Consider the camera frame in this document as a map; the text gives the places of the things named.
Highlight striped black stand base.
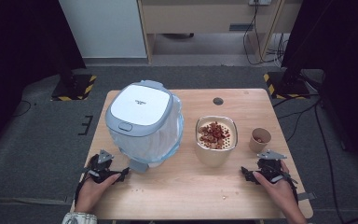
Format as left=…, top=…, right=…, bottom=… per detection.
left=50, top=73, right=98, bottom=103
left=263, top=71, right=312, bottom=101

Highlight white power strip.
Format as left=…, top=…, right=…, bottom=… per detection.
left=248, top=0, right=272, bottom=7

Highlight thin black floor cable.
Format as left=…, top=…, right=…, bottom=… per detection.
left=11, top=99, right=33, bottom=119

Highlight grey desk label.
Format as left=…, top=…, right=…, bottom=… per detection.
left=228, top=22, right=255, bottom=33

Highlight black wrist strap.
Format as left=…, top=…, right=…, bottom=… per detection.
left=287, top=177, right=300, bottom=204
left=74, top=177, right=90, bottom=204

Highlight brown paper cup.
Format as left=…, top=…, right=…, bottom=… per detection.
left=248, top=127, right=272, bottom=154

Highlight white cabinet panel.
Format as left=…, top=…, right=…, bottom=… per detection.
left=58, top=0, right=148, bottom=60

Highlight bowl of food scraps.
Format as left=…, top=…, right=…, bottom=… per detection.
left=194, top=115, right=240, bottom=168

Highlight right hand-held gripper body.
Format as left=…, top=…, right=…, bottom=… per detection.
left=256, top=149, right=291, bottom=183

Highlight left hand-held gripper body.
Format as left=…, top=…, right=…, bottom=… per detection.
left=87, top=149, right=122, bottom=181

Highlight black curtain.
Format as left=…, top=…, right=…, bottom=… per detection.
left=0, top=0, right=87, bottom=162
left=281, top=0, right=358, bottom=175

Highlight black hanging cables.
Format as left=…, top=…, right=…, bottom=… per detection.
left=241, top=3, right=288, bottom=66

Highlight person's right hand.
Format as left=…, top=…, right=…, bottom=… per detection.
left=252, top=161, right=299, bottom=217

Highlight pile of red food scraps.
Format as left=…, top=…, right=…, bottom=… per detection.
left=198, top=120, right=233, bottom=150

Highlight person's left hand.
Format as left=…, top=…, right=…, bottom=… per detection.
left=74, top=173, right=122, bottom=215

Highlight white appliance with handle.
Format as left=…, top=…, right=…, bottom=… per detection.
left=136, top=0, right=303, bottom=65

